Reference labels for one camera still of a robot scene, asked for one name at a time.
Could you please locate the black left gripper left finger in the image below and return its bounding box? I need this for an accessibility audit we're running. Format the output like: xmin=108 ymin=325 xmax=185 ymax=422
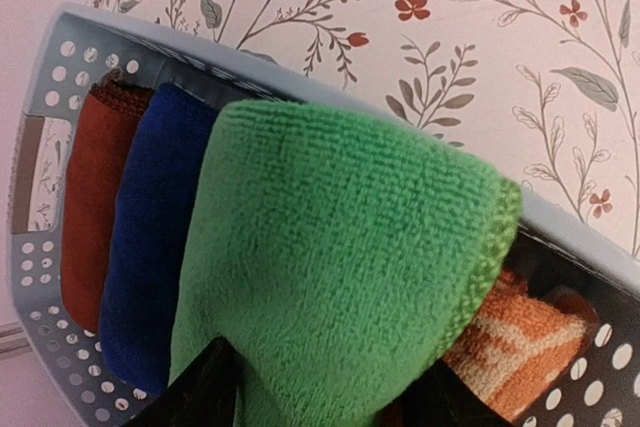
xmin=125 ymin=337 xmax=241 ymax=427

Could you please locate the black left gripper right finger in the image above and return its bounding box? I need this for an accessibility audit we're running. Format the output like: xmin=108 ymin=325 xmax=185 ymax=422
xmin=400 ymin=359 xmax=512 ymax=427

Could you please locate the orange rabbit print towel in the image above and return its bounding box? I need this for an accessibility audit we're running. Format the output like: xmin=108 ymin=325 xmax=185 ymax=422
xmin=379 ymin=266 xmax=601 ymax=427

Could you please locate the green microfibre towel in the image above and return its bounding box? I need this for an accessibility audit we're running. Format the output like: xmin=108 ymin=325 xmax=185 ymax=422
xmin=170 ymin=101 xmax=522 ymax=426

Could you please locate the blue rolled towel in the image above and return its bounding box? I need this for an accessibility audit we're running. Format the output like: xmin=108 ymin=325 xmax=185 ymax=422
xmin=99 ymin=83 xmax=218 ymax=395

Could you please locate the red rolled towel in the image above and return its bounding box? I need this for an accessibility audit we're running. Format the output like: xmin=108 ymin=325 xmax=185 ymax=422
xmin=60 ymin=80 xmax=154 ymax=333

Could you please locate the light blue plastic basket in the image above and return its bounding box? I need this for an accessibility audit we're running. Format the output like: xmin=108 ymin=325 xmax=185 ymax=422
xmin=7 ymin=3 xmax=639 ymax=426

